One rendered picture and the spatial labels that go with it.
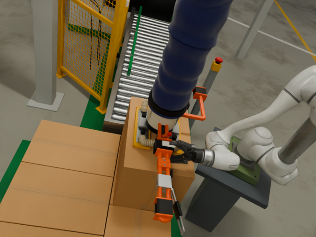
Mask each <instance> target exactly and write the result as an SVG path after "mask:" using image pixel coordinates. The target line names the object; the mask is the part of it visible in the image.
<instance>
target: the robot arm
mask: <svg viewBox="0 0 316 237"><path fill-rule="evenodd" d="M302 101H305V102H306V103H307V104H309V105H310V106H311V109H310V113H309V117H308V119H307V120H306V121H305V122H304V123H303V124H302V125H301V126H300V128H299V129H298V130H297V131H296V132H295V133H294V134H293V136H292V137H291V138H290V139H289V140H288V141H287V142H286V143H285V145H284V146H283V147H278V148H276V147H275V146H274V144H273V136H272V134H271V132H270V131H269V130H268V129H266V128H264V127H257V128H254V129H252V130H250V131H249V132H247V133H246V134H245V135H244V136H243V138H242V139H241V140H240V142H239V143H237V142H232V152H230V150H228V146H229V144H230V139H231V137H232V136H233V135H234V134H235V133H237V132H240V131H243V130H246V129H249V128H253V127H256V126H260V125H264V124H266V123H268V122H271V121H273V120H274V119H276V118H278V117H279V116H281V115H282V114H284V113H285V112H287V111H288V110H289V109H291V108H293V107H294V106H296V105H298V104H299V103H300V102H302ZM315 142H316V65H313V66H310V67H308V68H306V69H305V70H303V71H302V72H300V73H299V74H298V75H296V76H295V77H294V78H293V79H292V80H291V81H290V82H289V83H288V84H287V85H286V87H285V88H284V89H283V90H282V91H281V93H280V94H279V95H278V97H277V98H276V99H275V101H274V102H273V103H272V104H271V105H270V106H269V107H268V108H267V109H266V110H265V111H263V112H261V113H259V114H256V115H254V116H251V117H248V118H246V119H243V120H241V121H238V122H236V123H233V124H231V125H230V126H228V127H227V128H225V129H224V130H222V131H216V132H210V133H208V134H207V136H206V138H205V146H206V149H196V148H195V145H194V144H190V143H187V142H184V141H181V140H178V141H175V142H168V141H162V146H167V147H173V148H175V147H177V148H179V149H181V150H182V151H184V153H183V154H181V155H175V156H172V157H170V163H174V164H188V161H193V162H194V163H200V165H203V166H210V167H213V168H215V169H219V170H225V171H232V170H236V169H237V168H238V167H239V164H241V165H243V166H245V167H247V168H249V169H251V170H252V171H254V170H255V162H256V163H257V164H258V165H259V166H260V168H261V169H262V170H263V171H264V172H265V173H266V174H267V176H268V177H270V178H271V179H272V180H273V181H274V182H276V183H278V184H280V185H284V186H286V185H288V184H290V183H291V182H293V181H294V180H295V179H297V177H298V170H297V168H296V166H297V158H298V157H299V156H300V155H302V154H303V153H304V152H305V151H306V150H307V149H308V148H309V147H310V146H311V145H312V144H313V143H315Z"/></svg>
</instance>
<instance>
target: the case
mask: <svg viewBox="0 0 316 237"><path fill-rule="evenodd" d="M144 100H145V99H142V98H138V97H133V96H131V98H130V103H129V107H128V110H127V114H126V119H125V123H124V127H123V131H122V135H121V142H120V149H119V157H118V167H117V174H116V182H115V189H114V197H113V204H112V205H114V206H121V207H128V208H136V209H143V210H151V211H155V204H154V203H153V202H154V200H155V198H156V197H157V196H158V192H157V191H156V178H157V176H158V170H157V161H158V158H157V157H156V156H154V154H153V147H152V146H151V147H150V150H145V149H140V148H134V147H133V137H134V123H135V113H136V107H137V106H138V107H141V105H142V102H143V101H144ZM180 130H181V141H184V142H187V143H190V144H191V140H190V129H189V121H188V118H185V117H180ZM156 138H157V134H155V133H153V132H152V131H151V133H150V139H152V140H155V139H156ZM171 169H173V177H172V188H173V189H174V193H175V197H176V200H177V201H179V203H181V201H182V200H183V198H184V196H185V195H186V193H187V191H188V189H189V188H190V186H191V184H192V183H193V181H194V179H195V171H194V164H193V161H188V164H174V163H171V168H170V170H171Z"/></svg>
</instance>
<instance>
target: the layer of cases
mask: <svg viewBox="0 0 316 237"><path fill-rule="evenodd" d="M120 137H121V135H119V134H113V133H107V132H103V131H98V130H93V129H88V128H83V127H78V126H72V125H67V124H62V123H57V122H52V121H47V120H41V122H40V124H39V126H38V128H37V130H36V132H35V134H34V137H33V139H32V141H31V143H30V145H29V147H28V149H27V151H26V153H25V155H24V157H23V159H22V162H21V163H20V165H19V167H18V169H17V171H16V173H15V175H14V177H13V179H12V181H11V183H10V185H9V187H8V189H7V192H6V194H5V196H4V198H3V200H2V202H1V204H0V237H171V221H170V222H168V223H162V222H160V221H157V220H153V218H154V216H155V211H151V210H143V209H136V208H128V207H121V206H114V205H112V204H113V197H114V189H115V182H116V174H117V167H118V159H119V149H120V142H121V140H120V139H121V138H120Z"/></svg>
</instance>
